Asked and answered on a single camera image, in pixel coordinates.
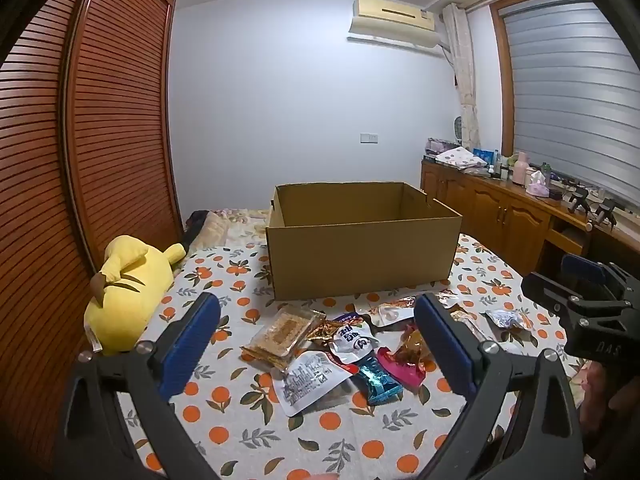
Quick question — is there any white blue print snack packet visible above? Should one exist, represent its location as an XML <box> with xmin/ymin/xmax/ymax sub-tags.
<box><xmin>327</xmin><ymin>312</ymin><xmax>381</xmax><ymax>367</ymax></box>

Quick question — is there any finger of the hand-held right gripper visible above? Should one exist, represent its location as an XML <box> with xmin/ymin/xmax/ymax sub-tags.
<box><xmin>560</xmin><ymin>254</ymin><xmax>635</xmax><ymax>305</ymax></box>
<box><xmin>521</xmin><ymin>270</ymin><xmax>627</xmax><ymax>327</ymax></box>

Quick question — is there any wooden window frame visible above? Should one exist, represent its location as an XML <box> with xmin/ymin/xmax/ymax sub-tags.
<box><xmin>487</xmin><ymin>0</ymin><xmax>640</xmax><ymax>161</ymax></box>

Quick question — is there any wooden louvered wardrobe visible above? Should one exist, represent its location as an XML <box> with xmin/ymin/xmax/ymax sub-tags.
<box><xmin>0</xmin><ymin>0</ymin><xmax>184</xmax><ymax>463</ymax></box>

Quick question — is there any brown cardboard box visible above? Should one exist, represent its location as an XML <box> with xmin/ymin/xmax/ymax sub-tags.
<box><xmin>265</xmin><ymin>181</ymin><xmax>463</xmax><ymax>302</ymax></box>

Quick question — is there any pink bottle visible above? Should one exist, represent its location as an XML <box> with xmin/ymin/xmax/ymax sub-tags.
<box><xmin>512</xmin><ymin>152</ymin><xmax>531</xmax><ymax>185</ymax></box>

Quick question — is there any white grey text snack packet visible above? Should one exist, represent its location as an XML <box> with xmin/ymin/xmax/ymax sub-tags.
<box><xmin>272</xmin><ymin>350</ymin><xmax>361</xmax><ymax>417</ymax></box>

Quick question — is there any white chicken feet snack packet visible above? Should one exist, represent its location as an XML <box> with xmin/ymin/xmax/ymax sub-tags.
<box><xmin>370</xmin><ymin>296</ymin><xmax>419</xmax><ymax>329</ymax></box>

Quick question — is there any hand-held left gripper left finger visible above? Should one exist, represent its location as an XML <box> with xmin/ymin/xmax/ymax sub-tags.
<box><xmin>52</xmin><ymin>291</ymin><xmax>222</xmax><ymax>480</ymax></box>

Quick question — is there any orange fruit print blanket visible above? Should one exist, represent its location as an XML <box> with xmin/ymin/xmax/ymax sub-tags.
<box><xmin>107</xmin><ymin>232</ymin><xmax>582</xmax><ymax>480</ymax></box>

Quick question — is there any clear tray cracker packet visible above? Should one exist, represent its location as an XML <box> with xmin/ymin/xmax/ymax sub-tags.
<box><xmin>241</xmin><ymin>307</ymin><xmax>326</xmax><ymax>371</ymax></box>

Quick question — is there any purple patterned bag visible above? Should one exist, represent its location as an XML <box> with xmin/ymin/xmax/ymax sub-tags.
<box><xmin>425</xmin><ymin>137</ymin><xmax>458</xmax><ymax>156</ymax></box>

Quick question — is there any dark cloth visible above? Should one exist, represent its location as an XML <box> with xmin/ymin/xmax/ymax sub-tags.
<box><xmin>186</xmin><ymin>210</ymin><xmax>211</xmax><ymax>247</ymax></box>

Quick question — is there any gold foil snack packet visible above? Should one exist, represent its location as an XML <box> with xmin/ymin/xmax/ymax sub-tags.
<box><xmin>305</xmin><ymin>320</ymin><xmax>351</xmax><ymax>356</ymax></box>

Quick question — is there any folded floral cloth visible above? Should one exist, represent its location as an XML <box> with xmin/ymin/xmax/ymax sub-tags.
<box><xmin>435</xmin><ymin>146</ymin><xmax>489</xmax><ymax>170</ymax></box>

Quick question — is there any small silver snack packet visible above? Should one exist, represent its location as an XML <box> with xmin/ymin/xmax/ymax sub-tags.
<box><xmin>485</xmin><ymin>308</ymin><xmax>535</xmax><ymax>331</ymax></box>

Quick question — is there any cream patterned curtain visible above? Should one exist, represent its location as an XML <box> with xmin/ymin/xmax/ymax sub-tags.
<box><xmin>442</xmin><ymin>2</ymin><xmax>484</xmax><ymax>151</ymax></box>

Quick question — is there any pink clear snack packet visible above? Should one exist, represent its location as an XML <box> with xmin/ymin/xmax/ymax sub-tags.
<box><xmin>376</xmin><ymin>325</ymin><xmax>437</xmax><ymax>389</ymax></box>

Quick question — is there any wooden sideboard cabinet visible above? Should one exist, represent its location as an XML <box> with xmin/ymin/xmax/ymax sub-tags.
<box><xmin>420</xmin><ymin>157</ymin><xmax>640</xmax><ymax>281</ymax></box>

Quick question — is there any grey window blind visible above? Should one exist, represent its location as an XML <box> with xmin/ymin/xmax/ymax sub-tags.
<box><xmin>500</xmin><ymin>0</ymin><xmax>640</xmax><ymax>211</ymax></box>

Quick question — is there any wall air conditioner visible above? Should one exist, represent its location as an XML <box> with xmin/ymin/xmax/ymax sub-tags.
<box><xmin>348</xmin><ymin>0</ymin><xmax>453</xmax><ymax>56</ymax></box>

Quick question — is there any yellow plush toy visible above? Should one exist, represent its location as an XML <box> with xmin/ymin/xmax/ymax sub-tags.
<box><xmin>84</xmin><ymin>235</ymin><xmax>187</xmax><ymax>354</ymax></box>

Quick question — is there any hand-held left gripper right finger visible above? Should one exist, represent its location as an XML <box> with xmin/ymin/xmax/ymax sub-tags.
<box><xmin>414</xmin><ymin>292</ymin><xmax>586</xmax><ymax>480</ymax></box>

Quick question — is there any teal snack packet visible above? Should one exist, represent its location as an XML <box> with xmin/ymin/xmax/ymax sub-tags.
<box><xmin>356</xmin><ymin>355</ymin><xmax>404</xmax><ymax>406</ymax></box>

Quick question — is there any pink tissue box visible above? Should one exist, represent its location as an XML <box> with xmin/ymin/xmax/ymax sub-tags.
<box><xmin>525</xmin><ymin>170</ymin><xmax>551</xmax><ymax>197</ymax></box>

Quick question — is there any floral bed quilt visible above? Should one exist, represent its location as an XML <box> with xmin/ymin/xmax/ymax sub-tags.
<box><xmin>187</xmin><ymin>207</ymin><xmax>273</xmax><ymax>251</ymax></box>

